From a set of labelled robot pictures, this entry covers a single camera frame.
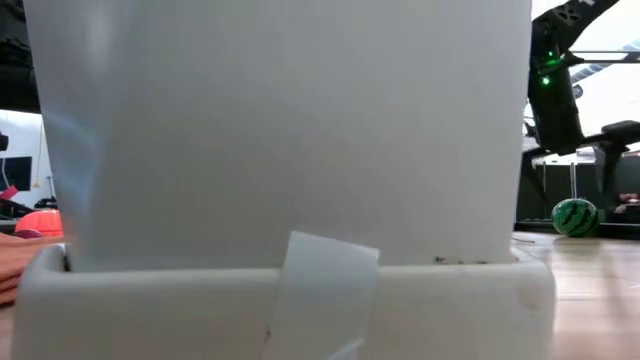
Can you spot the red black tool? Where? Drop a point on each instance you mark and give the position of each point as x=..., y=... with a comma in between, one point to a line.
x=9, y=193

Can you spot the folded orange cloth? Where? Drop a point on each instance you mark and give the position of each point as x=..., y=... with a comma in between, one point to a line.
x=15, y=265

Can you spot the round black hanging fixture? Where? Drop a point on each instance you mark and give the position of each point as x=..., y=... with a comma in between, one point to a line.
x=578, y=92

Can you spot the white hexagonal planter pot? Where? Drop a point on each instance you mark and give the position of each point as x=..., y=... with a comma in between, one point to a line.
x=300, y=150

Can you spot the clear tape strip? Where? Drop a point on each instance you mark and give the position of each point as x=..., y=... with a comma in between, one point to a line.
x=325, y=290

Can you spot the grey ventilation duct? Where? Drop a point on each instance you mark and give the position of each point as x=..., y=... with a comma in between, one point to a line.
x=600, y=70

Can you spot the black partition panels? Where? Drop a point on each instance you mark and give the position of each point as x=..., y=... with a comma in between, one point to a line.
x=560, y=185

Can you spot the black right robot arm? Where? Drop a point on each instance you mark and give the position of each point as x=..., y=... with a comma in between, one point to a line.
x=552, y=110

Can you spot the green striped toy watermelon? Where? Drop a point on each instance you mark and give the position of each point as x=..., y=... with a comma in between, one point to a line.
x=575, y=217

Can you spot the orange toy fruit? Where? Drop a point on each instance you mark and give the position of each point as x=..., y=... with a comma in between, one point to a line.
x=45, y=222

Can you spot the black tripod stand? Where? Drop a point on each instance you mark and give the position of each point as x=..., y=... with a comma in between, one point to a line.
x=46, y=202

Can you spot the dark computer monitor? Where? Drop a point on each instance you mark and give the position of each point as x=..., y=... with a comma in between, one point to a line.
x=631, y=175
x=15, y=174

